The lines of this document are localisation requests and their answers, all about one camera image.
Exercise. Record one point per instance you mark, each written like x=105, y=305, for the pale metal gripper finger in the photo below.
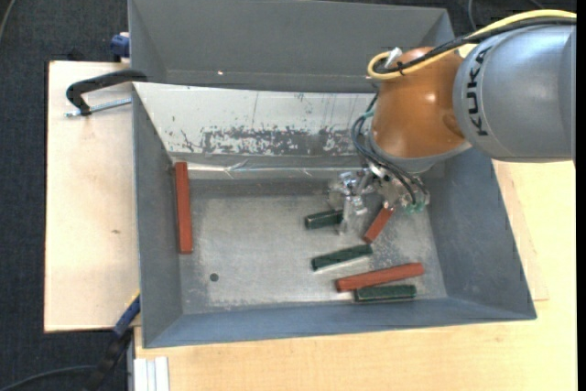
x=353, y=208
x=342, y=190

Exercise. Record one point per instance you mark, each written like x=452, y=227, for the short red-brown flat block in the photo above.
x=378, y=224

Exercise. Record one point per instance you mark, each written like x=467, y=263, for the short dark green flat block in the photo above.
x=320, y=220

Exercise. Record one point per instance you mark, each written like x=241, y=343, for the grey metal bin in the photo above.
x=256, y=242

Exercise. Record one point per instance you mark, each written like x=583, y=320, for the long red-brown flat block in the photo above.
x=183, y=210

